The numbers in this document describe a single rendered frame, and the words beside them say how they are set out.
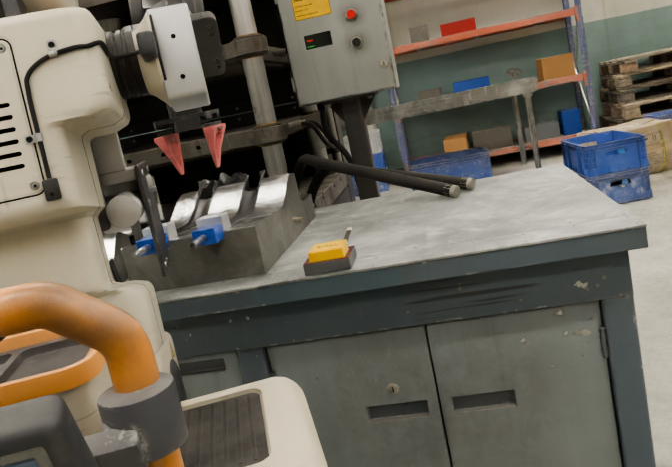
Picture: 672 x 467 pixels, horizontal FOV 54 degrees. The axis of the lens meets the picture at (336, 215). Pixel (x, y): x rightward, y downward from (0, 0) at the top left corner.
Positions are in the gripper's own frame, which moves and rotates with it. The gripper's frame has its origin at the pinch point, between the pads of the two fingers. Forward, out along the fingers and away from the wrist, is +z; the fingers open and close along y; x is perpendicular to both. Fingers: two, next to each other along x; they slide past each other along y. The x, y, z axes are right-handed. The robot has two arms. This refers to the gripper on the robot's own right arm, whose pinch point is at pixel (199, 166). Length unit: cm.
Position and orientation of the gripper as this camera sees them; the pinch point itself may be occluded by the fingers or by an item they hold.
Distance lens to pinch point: 120.8
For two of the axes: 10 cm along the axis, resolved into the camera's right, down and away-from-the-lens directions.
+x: -1.5, 2.2, -9.6
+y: -9.7, 1.7, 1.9
